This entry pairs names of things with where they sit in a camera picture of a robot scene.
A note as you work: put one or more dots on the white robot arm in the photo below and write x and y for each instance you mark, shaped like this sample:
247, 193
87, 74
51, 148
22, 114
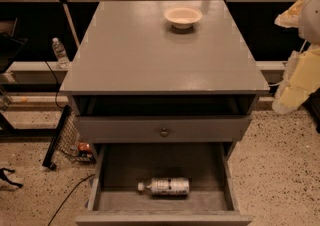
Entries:
309, 23

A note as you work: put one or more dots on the black wire mesh rack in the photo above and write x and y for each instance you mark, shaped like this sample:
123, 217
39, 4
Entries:
65, 140

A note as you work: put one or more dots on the grey wooden drawer cabinet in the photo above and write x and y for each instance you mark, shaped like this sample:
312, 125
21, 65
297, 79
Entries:
133, 62

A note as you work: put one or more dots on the round metal drawer knob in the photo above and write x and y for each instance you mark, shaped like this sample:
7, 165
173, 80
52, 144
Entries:
164, 133

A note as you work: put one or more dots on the open grey middle drawer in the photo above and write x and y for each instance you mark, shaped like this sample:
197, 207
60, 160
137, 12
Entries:
116, 201

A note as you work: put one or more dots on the clear water bottle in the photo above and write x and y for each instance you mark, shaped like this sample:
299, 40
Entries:
60, 53

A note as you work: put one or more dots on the plastic tea bottle white cap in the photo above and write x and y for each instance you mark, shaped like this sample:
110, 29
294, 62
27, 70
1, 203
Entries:
166, 186

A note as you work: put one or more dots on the white paper bowl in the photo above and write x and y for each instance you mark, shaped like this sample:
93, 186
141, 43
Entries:
183, 17

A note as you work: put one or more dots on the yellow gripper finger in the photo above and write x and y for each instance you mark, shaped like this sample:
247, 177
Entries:
301, 78
290, 17

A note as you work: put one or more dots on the closed grey top drawer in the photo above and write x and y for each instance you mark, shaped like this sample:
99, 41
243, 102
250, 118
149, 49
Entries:
146, 129

